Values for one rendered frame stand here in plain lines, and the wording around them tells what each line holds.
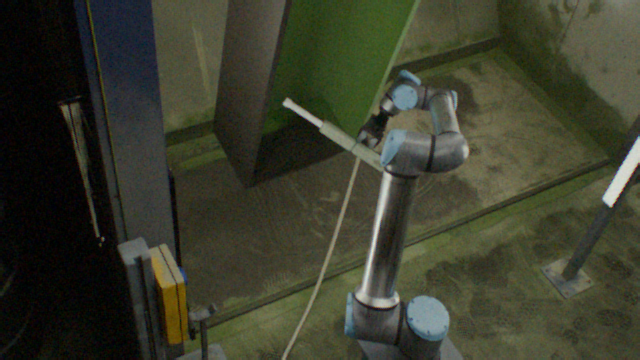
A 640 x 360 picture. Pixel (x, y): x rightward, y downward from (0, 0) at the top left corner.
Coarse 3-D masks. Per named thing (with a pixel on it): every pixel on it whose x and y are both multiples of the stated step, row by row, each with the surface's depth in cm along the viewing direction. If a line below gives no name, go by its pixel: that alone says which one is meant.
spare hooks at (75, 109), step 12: (72, 96) 185; (72, 108) 185; (84, 120) 190; (72, 132) 191; (84, 144) 198; (96, 144) 197; (84, 156) 201; (84, 168) 202; (84, 180) 204; (96, 216) 219; (96, 228) 220
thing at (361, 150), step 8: (288, 104) 285; (304, 112) 286; (312, 120) 286; (320, 128) 287; (328, 128) 286; (336, 128) 287; (328, 136) 287; (336, 136) 287; (344, 136) 286; (344, 144) 287; (352, 144) 287; (360, 144) 288; (352, 152) 288; (360, 152) 288; (368, 152) 287; (368, 160) 288; (376, 160) 288; (376, 168) 289
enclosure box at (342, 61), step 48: (240, 0) 257; (288, 0) 227; (336, 0) 301; (384, 0) 286; (240, 48) 273; (288, 48) 312; (336, 48) 332; (384, 48) 297; (240, 96) 289; (288, 96) 346; (336, 96) 348; (240, 144) 309; (288, 144) 341; (336, 144) 347
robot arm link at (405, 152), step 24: (408, 144) 214; (432, 144) 214; (384, 168) 221; (408, 168) 216; (384, 192) 222; (408, 192) 220; (384, 216) 223; (408, 216) 224; (384, 240) 226; (384, 264) 228; (360, 288) 238; (384, 288) 232; (360, 312) 235; (384, 312) 233; (360, 336) 238; (384, 336) 236
